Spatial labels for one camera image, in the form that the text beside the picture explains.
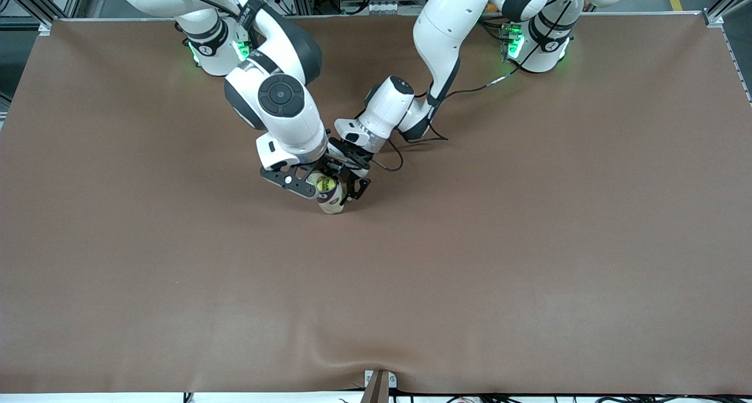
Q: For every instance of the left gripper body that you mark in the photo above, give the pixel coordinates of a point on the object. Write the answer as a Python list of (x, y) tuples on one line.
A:
[(351, 154)]

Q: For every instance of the yellow tennis ball dark logo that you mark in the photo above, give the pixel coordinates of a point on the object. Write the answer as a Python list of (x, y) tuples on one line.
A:
[(326, 185)]

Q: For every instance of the blue white tennis ball can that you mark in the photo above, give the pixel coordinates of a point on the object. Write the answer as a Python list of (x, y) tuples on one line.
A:
[(332, 204)]

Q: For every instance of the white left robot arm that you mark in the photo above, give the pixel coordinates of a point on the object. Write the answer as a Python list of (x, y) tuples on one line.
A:
[(446, 33)]

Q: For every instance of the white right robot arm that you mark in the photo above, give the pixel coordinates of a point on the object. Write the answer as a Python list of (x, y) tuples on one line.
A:
[(276, 127)]

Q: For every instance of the brown table cover mat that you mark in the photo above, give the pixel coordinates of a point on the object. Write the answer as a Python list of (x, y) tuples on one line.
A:
[(376, 303)]

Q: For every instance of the white terminal block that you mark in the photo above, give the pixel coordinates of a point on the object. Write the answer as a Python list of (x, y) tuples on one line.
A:
[(376, 7)]

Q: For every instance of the silver camera mount bracket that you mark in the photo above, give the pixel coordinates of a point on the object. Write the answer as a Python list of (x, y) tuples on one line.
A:
[(379, 388)]

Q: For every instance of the aluminium frame profile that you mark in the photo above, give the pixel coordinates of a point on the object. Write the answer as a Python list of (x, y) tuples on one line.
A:
[(714, 20), (44, 29)]

